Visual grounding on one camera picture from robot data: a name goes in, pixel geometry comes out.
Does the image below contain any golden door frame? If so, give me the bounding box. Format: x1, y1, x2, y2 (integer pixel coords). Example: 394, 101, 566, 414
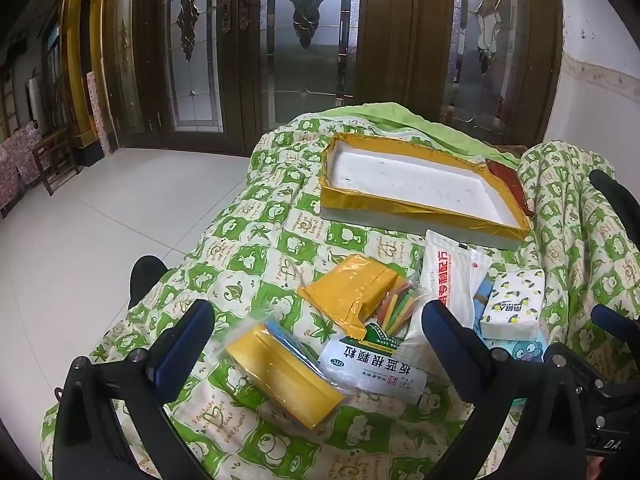
65, 0, 116, 166

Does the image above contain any wooden chair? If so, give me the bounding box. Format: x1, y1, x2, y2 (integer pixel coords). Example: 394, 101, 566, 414
31, 127, 81, 197

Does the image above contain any white cylinder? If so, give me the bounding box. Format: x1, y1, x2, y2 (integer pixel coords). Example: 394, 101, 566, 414
26, 77, 47, 126

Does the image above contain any lemon print tissue pack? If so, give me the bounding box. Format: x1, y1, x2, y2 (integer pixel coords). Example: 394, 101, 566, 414
479, 267, 546, 343

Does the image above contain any red packet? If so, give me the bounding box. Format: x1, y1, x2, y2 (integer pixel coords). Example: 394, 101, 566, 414
485, 157, 535, 218

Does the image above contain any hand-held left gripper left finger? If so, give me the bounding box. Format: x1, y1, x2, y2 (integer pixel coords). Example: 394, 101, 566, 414
52, 299, 216, 480

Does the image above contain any green white printed blanket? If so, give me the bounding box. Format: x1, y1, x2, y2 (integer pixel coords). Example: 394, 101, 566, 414
40, 102, 640, 480

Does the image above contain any black chair part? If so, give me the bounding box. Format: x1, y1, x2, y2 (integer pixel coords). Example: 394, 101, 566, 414
127, 255, 168, 311

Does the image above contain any clear bag of coloured strips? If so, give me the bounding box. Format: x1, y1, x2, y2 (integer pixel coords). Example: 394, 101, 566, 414
372, 270, 431, 341

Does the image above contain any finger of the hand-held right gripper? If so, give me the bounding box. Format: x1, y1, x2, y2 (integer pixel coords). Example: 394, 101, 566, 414
588, 169, 640, 226
591, 304, 640, 348

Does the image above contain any blue cartoon tissue pack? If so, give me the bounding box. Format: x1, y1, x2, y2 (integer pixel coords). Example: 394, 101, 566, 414
475, 330, 548, 366

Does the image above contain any yellow-edged white foam box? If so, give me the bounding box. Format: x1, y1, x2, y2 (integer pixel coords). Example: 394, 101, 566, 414
319, 132, 535, 251

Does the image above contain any yellow package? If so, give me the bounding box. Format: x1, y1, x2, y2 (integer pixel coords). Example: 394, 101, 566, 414
212, 320, 348, 431

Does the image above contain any wooden glass panel door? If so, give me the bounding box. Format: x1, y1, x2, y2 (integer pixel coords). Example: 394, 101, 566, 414
250, 0, 366, 126
440, 0, 566, 146
145, 0, 256, 156

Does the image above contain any yellow packet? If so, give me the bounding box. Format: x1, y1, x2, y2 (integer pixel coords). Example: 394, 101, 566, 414
297, 254, 401, 343

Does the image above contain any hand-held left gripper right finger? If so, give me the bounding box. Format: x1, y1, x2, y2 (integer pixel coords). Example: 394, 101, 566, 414
421, 302, 601, 480

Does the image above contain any white red-print sachet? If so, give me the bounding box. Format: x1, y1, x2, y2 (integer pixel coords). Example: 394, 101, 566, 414
420, 230, 493, 331

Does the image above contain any white green medicine sachet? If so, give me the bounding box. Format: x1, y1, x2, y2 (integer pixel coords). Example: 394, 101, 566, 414
317, 322, 428, 406

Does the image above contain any floral covered chair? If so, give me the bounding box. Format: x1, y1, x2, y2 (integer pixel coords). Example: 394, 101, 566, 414
0, 122, 43, 218

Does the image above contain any floral panel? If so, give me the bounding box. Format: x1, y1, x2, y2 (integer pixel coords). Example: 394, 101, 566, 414
86, 71, 118, 158

